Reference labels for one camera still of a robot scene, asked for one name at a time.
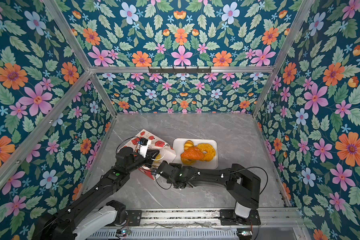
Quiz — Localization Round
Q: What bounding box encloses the large orange ring bread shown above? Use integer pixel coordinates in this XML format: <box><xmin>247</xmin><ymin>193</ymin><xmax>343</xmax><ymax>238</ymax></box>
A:
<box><xmin>197</xmin><ymin>143</ymin><xmax>216</xmax><ymax>162</ymax></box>

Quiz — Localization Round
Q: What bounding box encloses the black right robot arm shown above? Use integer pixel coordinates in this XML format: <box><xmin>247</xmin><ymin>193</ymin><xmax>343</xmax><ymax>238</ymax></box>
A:
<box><xmin>155</xmin><ymin>162</ymin><xmax>261</xmax><ymax>219</ymax></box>

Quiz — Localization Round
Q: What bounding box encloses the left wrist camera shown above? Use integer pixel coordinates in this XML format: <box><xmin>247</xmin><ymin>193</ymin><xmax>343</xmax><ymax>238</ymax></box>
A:
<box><xmin>139</xmin><ymin>138</ymin><xmax>150</xmax><ymax>158</ymax></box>

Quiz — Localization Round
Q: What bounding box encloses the black camera cable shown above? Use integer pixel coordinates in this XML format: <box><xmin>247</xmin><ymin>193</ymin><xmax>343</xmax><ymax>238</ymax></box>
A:
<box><xmin>116</xmin><ymin>136</ymin><xmax>141</xmax><ymax>155</ymax></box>

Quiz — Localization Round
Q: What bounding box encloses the black hook rail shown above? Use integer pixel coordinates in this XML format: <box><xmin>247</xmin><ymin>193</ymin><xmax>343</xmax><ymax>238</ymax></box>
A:
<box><xmin>148</xmin><ymin>67</ymin><xmax>212</xmax><ymax>74</ymax></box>

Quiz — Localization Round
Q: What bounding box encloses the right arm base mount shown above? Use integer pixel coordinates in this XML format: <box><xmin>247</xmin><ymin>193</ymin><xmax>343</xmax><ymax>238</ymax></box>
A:
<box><xmin>218</xmin><ymin>209</ymin><xmax>261</xmax><ymax>226</ymax></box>

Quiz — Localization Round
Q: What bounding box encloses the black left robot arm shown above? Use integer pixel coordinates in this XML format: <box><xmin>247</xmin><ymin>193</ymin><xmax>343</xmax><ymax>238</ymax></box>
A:
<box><xmin>32</xmin><ymin>147</ymin><xmax>159</xmax><ymax>240</ymax></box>

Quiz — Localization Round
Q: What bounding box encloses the orange brown croissant bread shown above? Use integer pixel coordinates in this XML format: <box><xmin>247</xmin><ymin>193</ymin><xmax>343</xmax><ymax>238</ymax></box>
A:
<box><xmin>181</xmin><ymin>147</ymin><xmax>205</xmax><ymax>161</ymax></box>

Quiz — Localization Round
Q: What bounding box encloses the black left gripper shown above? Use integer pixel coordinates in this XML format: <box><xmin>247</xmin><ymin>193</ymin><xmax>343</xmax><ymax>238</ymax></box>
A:
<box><xmin>125</xmin><ymin>148</ymin><xmax>160</xmax><ymax>175</ymax></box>

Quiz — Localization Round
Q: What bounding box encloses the red white paper bag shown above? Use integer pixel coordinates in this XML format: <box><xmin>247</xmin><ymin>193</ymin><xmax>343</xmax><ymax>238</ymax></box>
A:
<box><xmin>116</xmin><ymin>129</ymin><xmax>176</xmax><ymax>181</ymax></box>

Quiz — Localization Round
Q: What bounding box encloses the striped yellow bread roll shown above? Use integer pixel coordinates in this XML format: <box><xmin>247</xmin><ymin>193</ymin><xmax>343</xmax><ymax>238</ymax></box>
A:
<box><xmin>184</xmin><ymin>140</ymin><xmax>194</xmax><ymax>151</ymax></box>

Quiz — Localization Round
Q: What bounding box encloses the small yellow donut bread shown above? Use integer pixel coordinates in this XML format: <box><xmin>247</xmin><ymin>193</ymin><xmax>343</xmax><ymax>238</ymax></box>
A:
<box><xmin>181</xmin><ymin>158</ymin><xmax>197</xmax><ymax>166</ymax></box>

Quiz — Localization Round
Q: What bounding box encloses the white plastic tray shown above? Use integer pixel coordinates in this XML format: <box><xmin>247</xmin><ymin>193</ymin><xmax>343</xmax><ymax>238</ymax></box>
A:
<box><xmin>173</xmin><ymin>138</ymin><xmax>218</xmax><ymax>170</ymax></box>

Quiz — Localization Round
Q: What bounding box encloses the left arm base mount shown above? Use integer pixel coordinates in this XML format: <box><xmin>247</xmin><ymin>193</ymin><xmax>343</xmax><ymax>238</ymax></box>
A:
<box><xmin>120</xmin><ymin>210</ymin><xmax>142</xmax><ymax>227</ymax></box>

